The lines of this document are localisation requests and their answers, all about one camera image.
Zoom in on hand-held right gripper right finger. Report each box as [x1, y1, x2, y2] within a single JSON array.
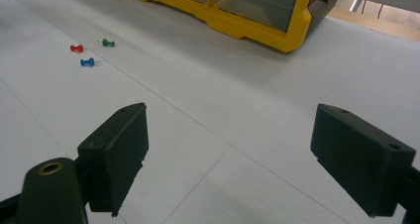
[[309, 103, 417, 218]]

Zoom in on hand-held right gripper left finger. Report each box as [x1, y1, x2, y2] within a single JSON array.
[[77, 102, 150, 218]]

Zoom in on green push pin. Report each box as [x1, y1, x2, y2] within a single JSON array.
[[97, 38, 116, 49]]

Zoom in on blue push pin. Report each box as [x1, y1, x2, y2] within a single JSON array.
[[79, 56, 101, 67]]

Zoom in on yellow organizer box with drawers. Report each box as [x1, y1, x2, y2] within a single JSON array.
[[113, 0, 345, 54]]

